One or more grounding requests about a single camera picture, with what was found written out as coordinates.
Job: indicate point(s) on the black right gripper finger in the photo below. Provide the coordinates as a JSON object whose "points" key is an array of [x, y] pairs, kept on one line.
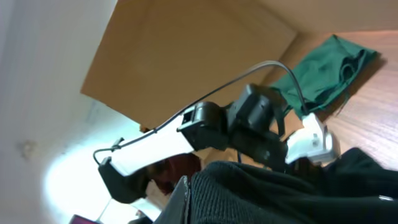
{"points": [[177, 210]]}

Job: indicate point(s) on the black garment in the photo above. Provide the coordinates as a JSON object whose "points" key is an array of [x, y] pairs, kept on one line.
{"points": [[353, 189]]}

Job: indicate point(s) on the green cloth bag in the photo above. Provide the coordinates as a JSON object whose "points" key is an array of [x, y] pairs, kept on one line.
{"points": [[324, 74]]}

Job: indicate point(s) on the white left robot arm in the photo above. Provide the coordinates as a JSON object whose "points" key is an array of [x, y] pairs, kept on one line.
{"points": [[252, 125]]}

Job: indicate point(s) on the brown cardboard panel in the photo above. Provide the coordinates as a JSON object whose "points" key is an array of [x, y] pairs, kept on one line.
{"points": [[157, 56]]}

